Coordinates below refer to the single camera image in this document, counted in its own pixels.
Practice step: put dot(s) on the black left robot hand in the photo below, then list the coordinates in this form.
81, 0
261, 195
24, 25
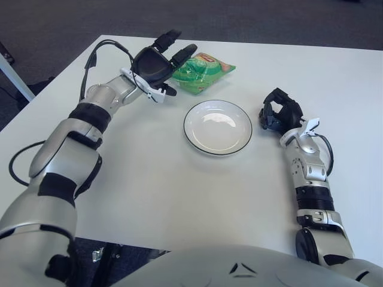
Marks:
152, 65

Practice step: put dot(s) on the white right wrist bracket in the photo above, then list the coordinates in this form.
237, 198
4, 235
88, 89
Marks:
312, 122

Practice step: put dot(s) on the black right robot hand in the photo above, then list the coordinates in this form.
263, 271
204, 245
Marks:
288, 115

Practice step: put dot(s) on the shiny metal bracket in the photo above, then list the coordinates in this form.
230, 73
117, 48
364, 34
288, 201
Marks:
97, 255

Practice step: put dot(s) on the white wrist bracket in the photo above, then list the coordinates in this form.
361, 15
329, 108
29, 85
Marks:
312, 122
157, 96

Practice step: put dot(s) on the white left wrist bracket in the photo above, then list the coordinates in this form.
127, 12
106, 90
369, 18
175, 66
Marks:
157, 96

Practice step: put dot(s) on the small black floor object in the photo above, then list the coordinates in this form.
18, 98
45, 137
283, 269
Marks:
6, 52

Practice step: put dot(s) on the white plate with black rim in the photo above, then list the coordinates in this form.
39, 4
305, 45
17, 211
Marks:
217, 131

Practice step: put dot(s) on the grey robot torso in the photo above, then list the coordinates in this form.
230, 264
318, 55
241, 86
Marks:
224, 269

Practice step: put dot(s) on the white desk leg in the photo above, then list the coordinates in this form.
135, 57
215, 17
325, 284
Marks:
15, 79

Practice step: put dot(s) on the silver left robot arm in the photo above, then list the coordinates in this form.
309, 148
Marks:
60, 155

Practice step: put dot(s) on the green potato chips bag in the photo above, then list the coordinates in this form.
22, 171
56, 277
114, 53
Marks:
206, 71

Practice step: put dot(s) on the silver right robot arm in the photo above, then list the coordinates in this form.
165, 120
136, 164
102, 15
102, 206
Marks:
311, 170

